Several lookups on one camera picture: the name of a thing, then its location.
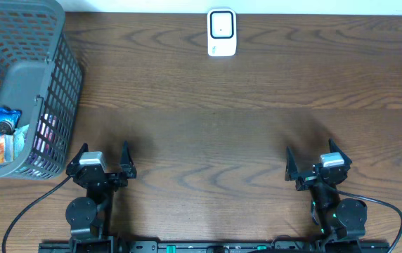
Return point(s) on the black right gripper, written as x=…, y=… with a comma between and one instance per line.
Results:
x=313, y=177

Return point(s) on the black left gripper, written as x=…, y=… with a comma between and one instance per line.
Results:
x=106, y=176

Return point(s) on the purple Carefree liner pack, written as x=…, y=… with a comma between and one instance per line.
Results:
x=44, y=140

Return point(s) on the mint green tissue pack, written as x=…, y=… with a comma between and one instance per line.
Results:
x=19, y=139

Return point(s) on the blue Oreo cookie pack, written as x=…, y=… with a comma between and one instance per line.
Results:
x=8, y=121

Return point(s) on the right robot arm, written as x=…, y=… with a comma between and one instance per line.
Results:
x=342, y=221

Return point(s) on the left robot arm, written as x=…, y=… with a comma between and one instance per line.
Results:
x=90, y=216

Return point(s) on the orange tissue pack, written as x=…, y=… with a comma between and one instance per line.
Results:
x=6, y=149

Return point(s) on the grey plastic mesh basket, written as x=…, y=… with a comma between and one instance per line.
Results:
x=38, y=74

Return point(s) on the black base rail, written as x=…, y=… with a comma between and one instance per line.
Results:
x=215, y=247

